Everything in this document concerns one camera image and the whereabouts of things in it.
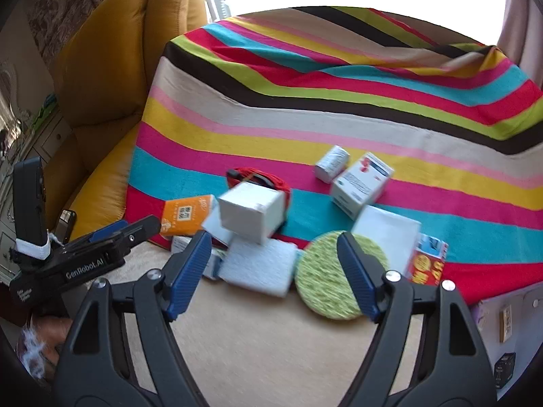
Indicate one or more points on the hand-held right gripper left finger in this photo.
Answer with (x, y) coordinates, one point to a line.
(188, 275)

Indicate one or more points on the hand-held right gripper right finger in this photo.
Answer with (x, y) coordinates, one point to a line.
(358, 275)

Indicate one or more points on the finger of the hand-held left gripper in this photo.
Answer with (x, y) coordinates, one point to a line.
(108, 231)
(142, 225)

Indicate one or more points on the green round sponge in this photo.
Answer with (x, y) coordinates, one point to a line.
(322, 280)

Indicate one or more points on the orange box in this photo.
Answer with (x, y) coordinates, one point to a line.
(182, 216)

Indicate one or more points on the white sponge cloth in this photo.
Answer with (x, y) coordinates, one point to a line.
(258, 267)

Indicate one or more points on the white cube box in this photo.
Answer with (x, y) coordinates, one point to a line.
(250, 214)

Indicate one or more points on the white box with red print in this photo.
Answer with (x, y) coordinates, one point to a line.
(360, 186)

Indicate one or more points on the purple storage box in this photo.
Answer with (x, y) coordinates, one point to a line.
(524, 347)

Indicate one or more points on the person's left hand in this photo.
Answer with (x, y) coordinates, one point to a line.
(49, 337)

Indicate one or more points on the white blue box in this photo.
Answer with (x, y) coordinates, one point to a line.
(214, 265)

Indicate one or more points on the white flat box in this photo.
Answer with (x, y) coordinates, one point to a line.
(390, 233)

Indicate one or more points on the red yellow packet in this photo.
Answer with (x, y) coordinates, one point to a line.
(426, 265)

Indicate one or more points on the white fuzzy sleeve cuff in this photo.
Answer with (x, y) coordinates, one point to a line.
(27, 349)

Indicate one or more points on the small white box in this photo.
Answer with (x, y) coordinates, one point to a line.
(331, 165)

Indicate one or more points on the green item on dresser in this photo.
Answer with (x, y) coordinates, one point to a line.
(44, 109)

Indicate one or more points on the orange white packet in bin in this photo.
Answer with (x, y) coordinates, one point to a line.
(505, 324)

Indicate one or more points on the yellow armchair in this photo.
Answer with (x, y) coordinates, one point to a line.
(106, 72)

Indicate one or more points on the small black box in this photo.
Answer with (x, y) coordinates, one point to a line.
(505, 371)

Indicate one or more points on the striped colourful blanket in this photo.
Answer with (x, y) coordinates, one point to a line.
(297, 106)

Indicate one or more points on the beige floral curtain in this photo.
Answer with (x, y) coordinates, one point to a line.
(519, 21)
(68, 4)

